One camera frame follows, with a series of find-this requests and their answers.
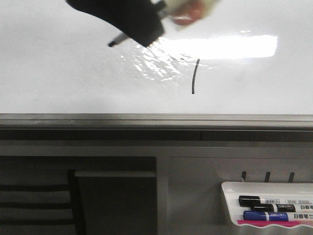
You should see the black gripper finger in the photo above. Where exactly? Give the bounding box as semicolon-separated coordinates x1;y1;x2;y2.
67;0;164;47

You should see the taped black whiteboard marker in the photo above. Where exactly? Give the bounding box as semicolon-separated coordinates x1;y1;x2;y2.
108;0;221;47

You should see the black capped whiteboard marker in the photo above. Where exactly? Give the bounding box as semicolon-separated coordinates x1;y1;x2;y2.
238;195;313;207

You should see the blue capped whiteboard marker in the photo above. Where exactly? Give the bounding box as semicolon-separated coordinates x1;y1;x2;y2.
243;211;313;222

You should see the pink whiteboard marker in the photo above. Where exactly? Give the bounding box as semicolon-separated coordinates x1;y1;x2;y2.
237;220;313;228

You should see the grey pegboard panel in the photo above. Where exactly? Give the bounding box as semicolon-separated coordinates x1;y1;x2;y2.
0;141;313;235

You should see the white plastic marker tray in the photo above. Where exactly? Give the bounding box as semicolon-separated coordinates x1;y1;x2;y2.
221;182;313;235

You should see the black slatted chair back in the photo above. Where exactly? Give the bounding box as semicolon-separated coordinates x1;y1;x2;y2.
0;169;87;235

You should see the white whiteboard with aluminium frame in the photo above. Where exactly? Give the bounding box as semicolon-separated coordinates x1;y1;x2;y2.
0;0;313;142

